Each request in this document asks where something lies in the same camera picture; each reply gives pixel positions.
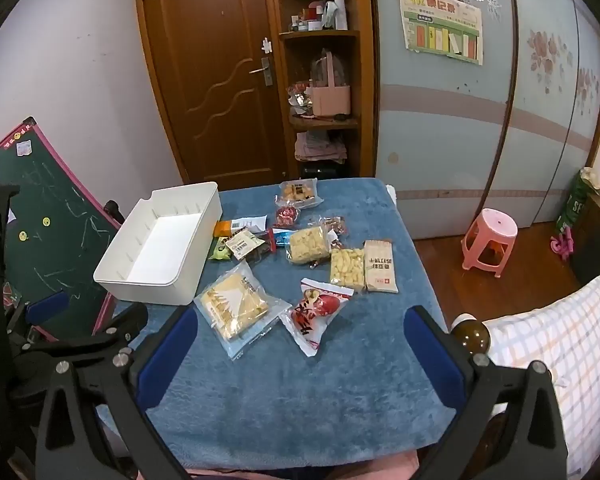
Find red round candy packet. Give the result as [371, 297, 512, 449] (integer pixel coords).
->
[275, 205, 301, 229]

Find folded pink towels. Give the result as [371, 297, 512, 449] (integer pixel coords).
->
[293, 130, 349, 164]

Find wooden corner shelf unit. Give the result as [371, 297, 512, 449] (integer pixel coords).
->
[269, 0, 376, 181]

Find checked bedding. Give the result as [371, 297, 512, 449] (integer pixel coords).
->
[482, 255, 600, 479]

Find red and white snack packet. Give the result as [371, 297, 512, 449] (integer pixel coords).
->
[278, 277, 355, 358]

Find large yellow puffed snack packet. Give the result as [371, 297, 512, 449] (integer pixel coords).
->
[285, 226, 331, 266]

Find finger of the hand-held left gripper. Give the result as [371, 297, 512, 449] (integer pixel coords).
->
[5, 291, 71, 346]
[10, 304, 149, 363]

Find white barcode snack packet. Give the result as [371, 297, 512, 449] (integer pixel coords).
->
[230, 214, 269, 234]

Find wall poster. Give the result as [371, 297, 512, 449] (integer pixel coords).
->
[397, 0, 484, 66]

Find brown wooden door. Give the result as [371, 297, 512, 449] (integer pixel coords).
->
[134, 0, 288, 184]

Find clear packet of sandwich cakes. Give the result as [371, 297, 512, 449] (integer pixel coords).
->
[193, 260, 292, 360]

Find brown wooden bedpost knob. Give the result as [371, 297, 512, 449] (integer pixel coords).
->
[449, 313, 491, 356]

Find blue and white snack packet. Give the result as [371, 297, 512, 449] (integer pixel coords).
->
[269, 227, 301, 247]

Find pink plastic stool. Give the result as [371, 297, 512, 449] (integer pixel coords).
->
[461, 208, 519, 279]

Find beige cracker packet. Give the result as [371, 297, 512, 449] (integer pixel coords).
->
[362, 239, 399, 295]

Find silver door handle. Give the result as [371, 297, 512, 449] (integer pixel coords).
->
[249, 57, 274, 86]

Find green bag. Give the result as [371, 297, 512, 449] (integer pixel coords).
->
[555, 167, 600, 234]

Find pale blue floral wardrobe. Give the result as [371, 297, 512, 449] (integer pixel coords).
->
[370, 0, 600, 242]

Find black suitcase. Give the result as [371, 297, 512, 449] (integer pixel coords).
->
[300, 160, 351, 180]

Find pink toy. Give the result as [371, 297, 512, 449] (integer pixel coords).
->
[551, 227, 579, 261]

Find clear packet of brown biscuits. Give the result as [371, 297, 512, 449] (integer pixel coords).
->
[279, 180, 324, 209]

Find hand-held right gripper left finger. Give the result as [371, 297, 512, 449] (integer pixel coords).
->
[34, 304, 201, 480]

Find green snack packet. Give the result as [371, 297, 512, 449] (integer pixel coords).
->
[208, 237, 234, 261]

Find group of toiletry bottles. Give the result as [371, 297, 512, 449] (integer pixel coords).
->
[289, 0, 350, 33]

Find pink cloth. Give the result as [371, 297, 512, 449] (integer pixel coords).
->
[140, 452, 421, 480]

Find clear packet of red-brown snacks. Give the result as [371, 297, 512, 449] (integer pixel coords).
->
[311, 215, 349, 237]

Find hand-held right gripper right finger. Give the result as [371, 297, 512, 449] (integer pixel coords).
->
[403, 305, 570, 480]

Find small yellow puffed snack packet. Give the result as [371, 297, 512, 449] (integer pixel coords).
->
[329, 247, 366, 294]

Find snack packet with white label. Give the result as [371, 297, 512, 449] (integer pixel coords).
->
[224, 230, 266, 261]

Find pink basket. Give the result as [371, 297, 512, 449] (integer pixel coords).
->
[309, 49, 354, 117]

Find shiny crumpled wrappers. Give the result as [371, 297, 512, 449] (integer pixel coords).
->
[286, 82, 315, 116]

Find white plastic bin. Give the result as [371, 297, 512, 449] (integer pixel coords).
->
[93, 181, 224, 307]

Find green chalkboard with pink frame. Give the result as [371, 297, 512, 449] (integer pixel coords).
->
[0, 117, 126, 336]

